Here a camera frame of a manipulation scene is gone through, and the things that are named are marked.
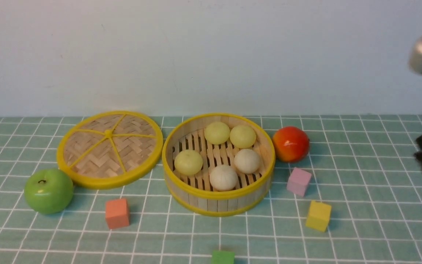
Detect white pleated bun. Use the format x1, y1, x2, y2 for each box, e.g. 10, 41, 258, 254
233, 149, 262, 174

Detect pale yellow bun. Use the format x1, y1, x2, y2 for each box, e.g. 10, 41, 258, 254
230, 125, 257, 149

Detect yellow green bun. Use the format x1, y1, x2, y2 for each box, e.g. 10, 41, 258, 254
174, 149, 204, 176

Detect bamboo steamer tray yellow rim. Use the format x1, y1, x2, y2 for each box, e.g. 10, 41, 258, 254
162, 113, 276, 217

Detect bamboo steamer lid yellow rim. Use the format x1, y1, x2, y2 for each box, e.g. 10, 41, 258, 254
56, 111, 163, 190

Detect green checkered tablecloth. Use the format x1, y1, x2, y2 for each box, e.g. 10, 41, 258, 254
0, 115, 422, 264

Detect yellow foam cube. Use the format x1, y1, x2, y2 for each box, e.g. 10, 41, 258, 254
305, 200, 332, 232

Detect pink foam cube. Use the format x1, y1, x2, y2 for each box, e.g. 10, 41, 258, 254
286, 168, 312, 197

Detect red orange pomegranate fruit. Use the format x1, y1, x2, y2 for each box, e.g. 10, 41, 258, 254
272, 126, 310, 163

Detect green foam cube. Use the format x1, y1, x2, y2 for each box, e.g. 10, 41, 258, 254
211, 250, 235, 264

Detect orange foam cube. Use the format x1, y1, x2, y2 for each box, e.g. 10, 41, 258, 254
105, 198, 130, 230

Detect green apple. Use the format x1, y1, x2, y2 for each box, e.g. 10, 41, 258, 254
23, 168, 74, 215

